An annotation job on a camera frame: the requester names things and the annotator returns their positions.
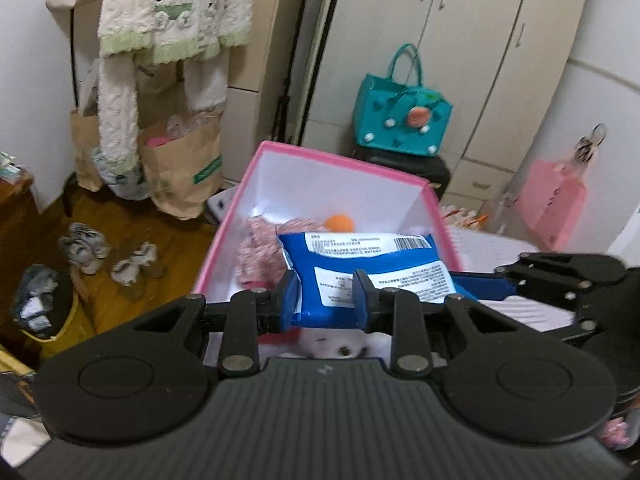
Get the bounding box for blue wet wipes pack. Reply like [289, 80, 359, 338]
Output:
[276, 231, 482, 331]

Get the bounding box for pink floral fabric bow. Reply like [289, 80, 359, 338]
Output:
[236, 216, 328, 288]

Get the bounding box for white fluffy cat plush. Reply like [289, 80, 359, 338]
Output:
[296, 328, 392, 362]

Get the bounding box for orange plush ball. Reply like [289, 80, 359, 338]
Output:
[323, 214, 355, 233]

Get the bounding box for striped table cloth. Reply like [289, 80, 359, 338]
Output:
[448, 226, 574, 332]

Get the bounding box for pink paper bag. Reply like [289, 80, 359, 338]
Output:
[515, 160, 588, 252]

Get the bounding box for colourful gift bag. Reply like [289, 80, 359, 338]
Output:
[440, 205, 488, 231]

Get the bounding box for pink storage box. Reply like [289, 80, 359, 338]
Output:
[192, 140, 464, 361]

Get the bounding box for black suitcase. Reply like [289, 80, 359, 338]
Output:
[352, 144, 451, 200]

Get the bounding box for brown paper bag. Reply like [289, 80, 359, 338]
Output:
[139, 114, 224, 220]

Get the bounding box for teal felt handbag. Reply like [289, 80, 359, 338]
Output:
[352, 44, 452, 157]

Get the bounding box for cream fleece pajama pants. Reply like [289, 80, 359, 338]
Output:
[98, 50, 229, 176]

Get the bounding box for wooden nightstand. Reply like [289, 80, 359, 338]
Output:
[0, 173, 47, 311]

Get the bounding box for beige wardrobe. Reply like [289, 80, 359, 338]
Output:
[224, 0, 585, 209]

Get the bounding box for cream fleece pajama jacket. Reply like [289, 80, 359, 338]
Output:
[98, 0, 253, 65]

